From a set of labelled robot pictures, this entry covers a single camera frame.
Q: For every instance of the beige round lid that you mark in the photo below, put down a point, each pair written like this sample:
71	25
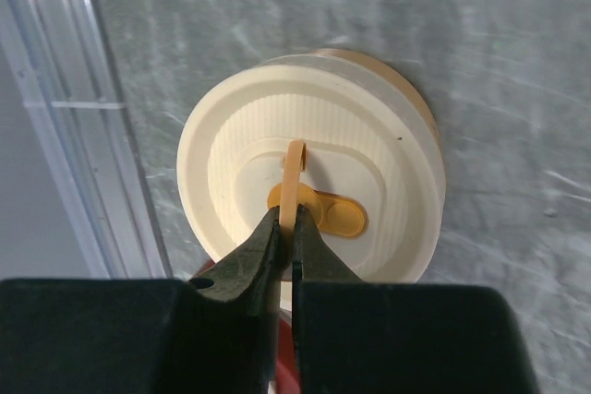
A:
369	135

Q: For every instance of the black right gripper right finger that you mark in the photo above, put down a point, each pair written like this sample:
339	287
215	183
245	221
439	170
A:
353	336

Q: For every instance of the red round lid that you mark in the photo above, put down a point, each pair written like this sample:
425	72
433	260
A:
287	378

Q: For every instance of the beige white-lined bowl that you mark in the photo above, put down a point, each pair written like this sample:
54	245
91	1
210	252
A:
415	89

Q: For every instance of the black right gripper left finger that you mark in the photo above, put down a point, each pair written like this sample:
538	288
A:
216	333

